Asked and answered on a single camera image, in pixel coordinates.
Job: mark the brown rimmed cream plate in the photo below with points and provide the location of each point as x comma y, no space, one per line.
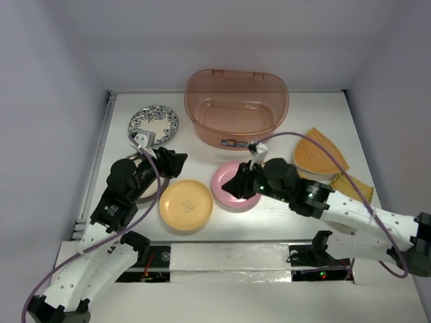
150,193

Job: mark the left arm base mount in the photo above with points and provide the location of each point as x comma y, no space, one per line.
155,269

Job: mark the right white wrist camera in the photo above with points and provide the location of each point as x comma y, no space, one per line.
259,152

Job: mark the blue floral ceramic plate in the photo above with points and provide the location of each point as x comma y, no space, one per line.
161,120

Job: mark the orange woven bamboo tray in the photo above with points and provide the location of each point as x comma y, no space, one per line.
313,159

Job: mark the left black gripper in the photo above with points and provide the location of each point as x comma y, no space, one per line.
174,161

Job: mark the pink plastic plate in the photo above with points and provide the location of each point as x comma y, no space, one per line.
221,176

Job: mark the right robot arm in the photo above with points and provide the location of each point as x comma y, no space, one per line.
366,233

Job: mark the yellow plastic plate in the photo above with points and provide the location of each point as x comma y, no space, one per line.
186,205

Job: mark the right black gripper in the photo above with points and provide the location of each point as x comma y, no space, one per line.
240,184

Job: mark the translucent pink plastic bin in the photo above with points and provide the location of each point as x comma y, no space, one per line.
231,109

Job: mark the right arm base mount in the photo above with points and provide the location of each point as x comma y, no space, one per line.
311,262

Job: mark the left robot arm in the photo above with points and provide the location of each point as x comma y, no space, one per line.
109,246

